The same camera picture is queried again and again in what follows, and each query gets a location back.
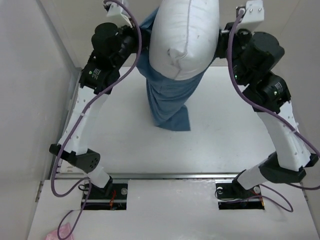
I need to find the blue pillowcase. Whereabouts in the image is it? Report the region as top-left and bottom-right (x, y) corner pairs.
(136, 7), (208, 132)

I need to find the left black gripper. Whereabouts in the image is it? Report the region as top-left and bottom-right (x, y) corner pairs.
(113, 18), (153, 70)

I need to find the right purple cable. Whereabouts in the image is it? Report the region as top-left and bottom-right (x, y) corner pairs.
(226, 7), (320, 213)

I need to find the purple cable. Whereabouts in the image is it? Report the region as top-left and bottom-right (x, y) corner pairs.
(226, 7), (320, 213)
(50, 0), (143, 238)

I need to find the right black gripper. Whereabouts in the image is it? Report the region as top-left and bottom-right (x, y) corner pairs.
(216, 20), (256, 85)

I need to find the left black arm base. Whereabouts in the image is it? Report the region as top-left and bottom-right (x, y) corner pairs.
(78, 182), (128, 211)

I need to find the pink plastic bag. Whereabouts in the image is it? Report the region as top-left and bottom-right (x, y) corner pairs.
(44, 223), (74, 240)

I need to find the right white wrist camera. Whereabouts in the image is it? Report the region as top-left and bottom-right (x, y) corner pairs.
(236, 0), (265, 32)

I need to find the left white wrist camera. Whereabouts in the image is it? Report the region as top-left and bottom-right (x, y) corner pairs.
(103, 0), (131, 21)

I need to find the aluminium rail frame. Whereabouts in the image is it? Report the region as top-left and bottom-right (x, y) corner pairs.
(34, 67), (308, 202)

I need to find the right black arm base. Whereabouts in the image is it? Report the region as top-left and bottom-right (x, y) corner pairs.
(214, 182), (265, 210)

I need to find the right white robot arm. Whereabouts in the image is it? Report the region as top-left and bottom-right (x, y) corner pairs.
(215, 23), (320, 197)

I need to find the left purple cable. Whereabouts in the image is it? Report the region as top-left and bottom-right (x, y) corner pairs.
(50, 0), (143, 238)

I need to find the white pillow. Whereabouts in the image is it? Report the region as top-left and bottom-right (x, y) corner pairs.
(149, 0), (220, 81)

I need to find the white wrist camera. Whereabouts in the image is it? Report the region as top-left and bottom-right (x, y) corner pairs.
(103, 0), (131, 21)
(236, 0), (265, 32)

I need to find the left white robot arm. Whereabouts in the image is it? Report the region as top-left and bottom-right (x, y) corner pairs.
(49, 22), (143, 199)

